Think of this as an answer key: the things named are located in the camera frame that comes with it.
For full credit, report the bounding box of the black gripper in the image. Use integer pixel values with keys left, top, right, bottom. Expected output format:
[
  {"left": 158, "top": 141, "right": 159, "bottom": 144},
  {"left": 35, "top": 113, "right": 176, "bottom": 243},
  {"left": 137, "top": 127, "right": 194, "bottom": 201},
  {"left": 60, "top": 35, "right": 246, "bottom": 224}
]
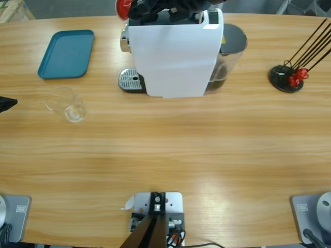
[{"left": 128, "top": 0, "right": 210, "bottom": 21}]

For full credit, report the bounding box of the black capsule holder with rods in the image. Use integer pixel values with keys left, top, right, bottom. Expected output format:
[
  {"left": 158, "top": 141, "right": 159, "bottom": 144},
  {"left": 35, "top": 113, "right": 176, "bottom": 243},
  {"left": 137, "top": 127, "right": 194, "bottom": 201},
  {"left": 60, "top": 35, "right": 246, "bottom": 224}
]
[{"left": 268, "top": 17, "right": 331, "bottom": 94}]

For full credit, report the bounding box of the white tape piece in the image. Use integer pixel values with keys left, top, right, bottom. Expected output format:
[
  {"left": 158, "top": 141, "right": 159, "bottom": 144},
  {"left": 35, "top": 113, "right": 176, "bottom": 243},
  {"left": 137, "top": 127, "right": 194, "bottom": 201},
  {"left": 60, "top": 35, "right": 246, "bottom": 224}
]
[{"left": 120, "top": 195, "right": 135, "bottom": 211}]

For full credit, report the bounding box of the teal plastic tray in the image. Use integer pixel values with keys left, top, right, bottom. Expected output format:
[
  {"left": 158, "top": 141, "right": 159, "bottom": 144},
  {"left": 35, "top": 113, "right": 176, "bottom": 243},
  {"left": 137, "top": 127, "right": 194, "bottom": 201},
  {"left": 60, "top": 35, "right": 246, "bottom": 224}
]
[{"left": 37, "top": 29, "right": 96, "bottom": 80}]

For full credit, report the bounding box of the clear water tank dark lid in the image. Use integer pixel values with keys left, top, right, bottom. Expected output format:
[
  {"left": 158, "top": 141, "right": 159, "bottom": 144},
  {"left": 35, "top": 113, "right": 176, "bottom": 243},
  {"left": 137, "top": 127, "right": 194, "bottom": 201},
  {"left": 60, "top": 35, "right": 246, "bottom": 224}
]
[{"left": 205, "top": 22, "right": 248, "bottom": 95}]

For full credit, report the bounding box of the silver arm base disc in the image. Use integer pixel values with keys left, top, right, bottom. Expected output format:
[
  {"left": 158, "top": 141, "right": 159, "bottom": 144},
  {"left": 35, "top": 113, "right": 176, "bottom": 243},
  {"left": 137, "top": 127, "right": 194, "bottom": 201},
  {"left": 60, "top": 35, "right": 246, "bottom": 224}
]
[
  {"left": 317, "top": 191, "right": 331, "bottom": 230},
  {"left": 0, "top": 195, "right": 7, "bottom": 227}
]

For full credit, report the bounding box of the grey bin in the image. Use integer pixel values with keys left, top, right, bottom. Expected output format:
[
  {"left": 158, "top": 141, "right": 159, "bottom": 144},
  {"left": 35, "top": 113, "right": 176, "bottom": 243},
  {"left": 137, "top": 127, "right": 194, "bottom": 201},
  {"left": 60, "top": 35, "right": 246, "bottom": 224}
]
[{"left": 314, "top": 0, "right": 331, "bottom": 13}]

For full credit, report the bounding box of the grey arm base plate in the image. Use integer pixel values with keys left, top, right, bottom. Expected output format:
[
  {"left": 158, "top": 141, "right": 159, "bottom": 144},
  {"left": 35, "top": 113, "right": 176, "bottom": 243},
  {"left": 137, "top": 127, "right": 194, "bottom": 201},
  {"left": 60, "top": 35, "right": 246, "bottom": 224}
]
[
  {"left": 2, "top": 195, "right": 33, "bottom": 243},
  {"left": 290, "top": 194, "right": 331, "bottom": 245}
]

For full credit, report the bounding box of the black and orange wire bundle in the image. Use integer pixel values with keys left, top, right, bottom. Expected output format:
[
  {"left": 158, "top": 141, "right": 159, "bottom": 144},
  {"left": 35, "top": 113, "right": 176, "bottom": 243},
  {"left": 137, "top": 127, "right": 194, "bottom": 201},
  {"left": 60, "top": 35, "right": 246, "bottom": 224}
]
[{"left": 165, "top": 228, "right": 187, "bottom": 246}]

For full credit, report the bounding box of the thin black cable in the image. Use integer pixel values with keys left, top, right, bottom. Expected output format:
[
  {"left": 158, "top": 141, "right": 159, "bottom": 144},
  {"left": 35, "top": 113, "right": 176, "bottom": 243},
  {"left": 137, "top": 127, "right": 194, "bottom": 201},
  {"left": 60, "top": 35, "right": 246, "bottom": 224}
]
[{"left": 185, "top": 242, "right": 220, "bottom": 248}]

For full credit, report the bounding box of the white metal frame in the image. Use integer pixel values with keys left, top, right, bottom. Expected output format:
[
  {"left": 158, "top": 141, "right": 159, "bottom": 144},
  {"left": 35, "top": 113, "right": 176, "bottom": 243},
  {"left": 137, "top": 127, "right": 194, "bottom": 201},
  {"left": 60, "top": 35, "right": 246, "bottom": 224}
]
[{"left": 275, "top": 0, "right": 290, "bottom": 15}]

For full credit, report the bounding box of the black base cable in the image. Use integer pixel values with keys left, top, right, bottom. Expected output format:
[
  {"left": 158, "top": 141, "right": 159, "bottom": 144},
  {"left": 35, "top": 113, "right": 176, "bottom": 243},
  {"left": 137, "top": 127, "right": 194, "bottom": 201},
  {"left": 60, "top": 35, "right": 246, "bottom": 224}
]
[
  {"left": 302, "top": 228, "right": 327, "bottom": 248},
  {"left": 0, "top": 223, "right": 13, "bottom": 244}
]

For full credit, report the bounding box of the black drip tray silver grate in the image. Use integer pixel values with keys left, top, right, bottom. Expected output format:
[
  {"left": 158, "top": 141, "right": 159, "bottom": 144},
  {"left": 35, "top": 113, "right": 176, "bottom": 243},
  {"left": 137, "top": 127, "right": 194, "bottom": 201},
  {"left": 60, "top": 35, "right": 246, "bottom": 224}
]
[{"left": 118, "top": 68, "right": 147, "bottom": 94}]

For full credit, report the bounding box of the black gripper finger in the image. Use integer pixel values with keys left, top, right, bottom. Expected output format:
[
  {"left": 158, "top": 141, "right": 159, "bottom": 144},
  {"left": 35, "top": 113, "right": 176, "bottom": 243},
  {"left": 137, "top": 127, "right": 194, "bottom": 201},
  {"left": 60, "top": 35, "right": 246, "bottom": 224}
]
[{"left": 0, "top": 96, "right": 18, "bottom": 113}]

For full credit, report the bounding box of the silver coffee machine lever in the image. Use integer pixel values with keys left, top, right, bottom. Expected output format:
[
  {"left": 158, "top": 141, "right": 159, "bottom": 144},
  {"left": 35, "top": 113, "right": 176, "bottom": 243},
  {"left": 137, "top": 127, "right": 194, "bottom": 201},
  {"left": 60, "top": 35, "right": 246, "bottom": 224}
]
[{"left": 191, "top": 10, "right": 204, "bottom": 24}]

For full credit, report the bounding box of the clear drinking glass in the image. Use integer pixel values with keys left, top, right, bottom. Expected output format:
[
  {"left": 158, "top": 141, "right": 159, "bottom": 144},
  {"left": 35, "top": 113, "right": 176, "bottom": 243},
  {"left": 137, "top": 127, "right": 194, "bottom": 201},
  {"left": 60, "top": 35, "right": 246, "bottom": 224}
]
[{"left": 46, "top": 86, "right": 89, "bottom": 123}]

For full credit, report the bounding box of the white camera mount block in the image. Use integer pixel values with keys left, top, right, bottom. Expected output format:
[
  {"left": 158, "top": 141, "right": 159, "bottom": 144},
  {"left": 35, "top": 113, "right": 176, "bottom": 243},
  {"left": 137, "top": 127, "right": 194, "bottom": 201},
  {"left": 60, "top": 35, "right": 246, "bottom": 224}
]
[{"left": 129, "top": 191, "right": 186, "bottom": 246}]

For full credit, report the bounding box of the white capsule coffee machine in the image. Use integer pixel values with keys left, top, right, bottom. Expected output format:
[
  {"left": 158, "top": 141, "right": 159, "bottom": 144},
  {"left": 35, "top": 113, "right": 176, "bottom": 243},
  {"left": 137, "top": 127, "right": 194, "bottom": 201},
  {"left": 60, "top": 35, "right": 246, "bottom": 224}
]
[{"left": 119, "top": 7, "right": 224, "bottom": 99}]

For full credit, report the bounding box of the cardboard box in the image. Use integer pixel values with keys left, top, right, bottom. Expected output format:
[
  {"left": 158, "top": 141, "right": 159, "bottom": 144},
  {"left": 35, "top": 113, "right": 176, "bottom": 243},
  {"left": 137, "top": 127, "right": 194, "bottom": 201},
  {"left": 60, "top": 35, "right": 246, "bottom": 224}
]
[{"left": 0, "top": 0, "right": 36, "bottom": 24}]

